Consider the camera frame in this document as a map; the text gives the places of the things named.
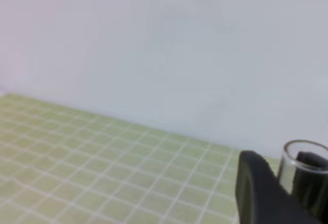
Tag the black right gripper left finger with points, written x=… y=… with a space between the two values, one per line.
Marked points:
x=260 y=198

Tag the green checkered tablecloth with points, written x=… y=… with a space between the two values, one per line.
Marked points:
x=62 y=165

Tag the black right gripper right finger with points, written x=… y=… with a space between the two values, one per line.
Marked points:
x=310 y=189

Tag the clear glass test tube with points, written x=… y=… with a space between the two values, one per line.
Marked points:
x=289 y=163

